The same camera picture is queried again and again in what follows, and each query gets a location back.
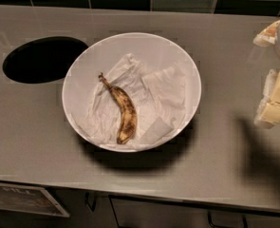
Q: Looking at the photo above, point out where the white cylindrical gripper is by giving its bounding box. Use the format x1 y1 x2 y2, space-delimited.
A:
253 21 280 129

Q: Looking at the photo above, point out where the spotted yellow banana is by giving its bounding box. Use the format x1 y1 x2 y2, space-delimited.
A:
99 73 138 144

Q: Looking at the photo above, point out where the white round bowl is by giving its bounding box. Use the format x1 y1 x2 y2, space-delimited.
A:
62 32 201 152

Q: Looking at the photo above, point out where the crumpled white paper towel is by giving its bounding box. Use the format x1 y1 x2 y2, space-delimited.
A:
84 54 185 149

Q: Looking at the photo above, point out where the dark round counter hole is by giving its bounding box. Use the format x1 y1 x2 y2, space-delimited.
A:
3 36 88 84

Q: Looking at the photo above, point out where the framed sign on cabinet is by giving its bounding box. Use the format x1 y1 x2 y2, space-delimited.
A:
0 182 69 218

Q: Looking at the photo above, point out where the black right cabinet handle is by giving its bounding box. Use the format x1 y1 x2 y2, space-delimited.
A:
207 211 248 228

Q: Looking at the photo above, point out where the black cabinet handle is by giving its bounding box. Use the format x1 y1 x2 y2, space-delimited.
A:
207 211 248 228
84 192 97 213

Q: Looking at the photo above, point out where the black left cabinet handle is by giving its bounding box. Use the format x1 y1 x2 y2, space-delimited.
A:
84 192 97 213

